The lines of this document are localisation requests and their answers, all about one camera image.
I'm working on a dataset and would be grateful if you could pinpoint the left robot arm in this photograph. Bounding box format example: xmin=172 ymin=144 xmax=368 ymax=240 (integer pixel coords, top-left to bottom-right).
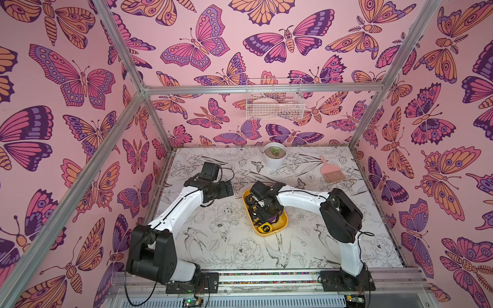
xmin=125 ymin=162 xmax=234 ymax=285

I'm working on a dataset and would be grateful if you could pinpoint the black round tape measure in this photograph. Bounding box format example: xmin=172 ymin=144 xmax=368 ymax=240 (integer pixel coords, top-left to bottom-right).
xmin=245 ymin=195 xmax=257 ymax=206

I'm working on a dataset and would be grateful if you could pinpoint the white wire basket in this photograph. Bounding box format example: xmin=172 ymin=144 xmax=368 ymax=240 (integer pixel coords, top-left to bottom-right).
xmin=245 ymin=83 xmax=306 ymax=121

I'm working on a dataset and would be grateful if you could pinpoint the small yellow tape measure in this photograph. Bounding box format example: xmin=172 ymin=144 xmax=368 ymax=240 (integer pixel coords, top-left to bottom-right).
xmin=258 ymin=222 xmax=272 ymax=234

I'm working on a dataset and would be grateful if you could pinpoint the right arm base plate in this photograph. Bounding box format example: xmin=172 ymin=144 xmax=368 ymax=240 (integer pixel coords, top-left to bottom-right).
xmin=318 ymin=269 xmax=376 ymax=292

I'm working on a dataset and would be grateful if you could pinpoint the pink hand brush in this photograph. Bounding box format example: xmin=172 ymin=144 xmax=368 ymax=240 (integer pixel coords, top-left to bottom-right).
xmin=320 ymin=156 xmax=347 ymax=184

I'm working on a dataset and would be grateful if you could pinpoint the white plant pot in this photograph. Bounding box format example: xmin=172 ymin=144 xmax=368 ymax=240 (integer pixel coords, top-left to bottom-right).
xmin=263 ymin=142 xmax=287 ymax=169

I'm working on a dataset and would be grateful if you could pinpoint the purple tape measure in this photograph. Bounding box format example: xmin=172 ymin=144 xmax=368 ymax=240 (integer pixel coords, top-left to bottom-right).
xmin=268 ymin=215 xmax=279 ymax=223

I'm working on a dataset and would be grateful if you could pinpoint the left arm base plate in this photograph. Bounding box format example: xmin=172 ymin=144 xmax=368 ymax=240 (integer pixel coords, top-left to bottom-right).
xmin=166 ymin=272 xmax=220 ymax=295

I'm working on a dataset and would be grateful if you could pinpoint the aluminium front rail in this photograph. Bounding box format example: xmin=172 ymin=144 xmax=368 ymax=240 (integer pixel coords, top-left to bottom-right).
xmin=107 ymin=267 xmax=432 ymax=299

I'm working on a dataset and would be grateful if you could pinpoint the yellow storage tray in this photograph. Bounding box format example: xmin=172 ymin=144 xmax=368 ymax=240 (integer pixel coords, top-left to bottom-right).
xmin=242 ymin=190 xmax=289 ymax=237

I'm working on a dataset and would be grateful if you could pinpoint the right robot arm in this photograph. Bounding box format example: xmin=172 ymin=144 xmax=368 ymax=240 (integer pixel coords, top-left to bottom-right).
xmin=243 ymin=181 xmax=363 ymax=277

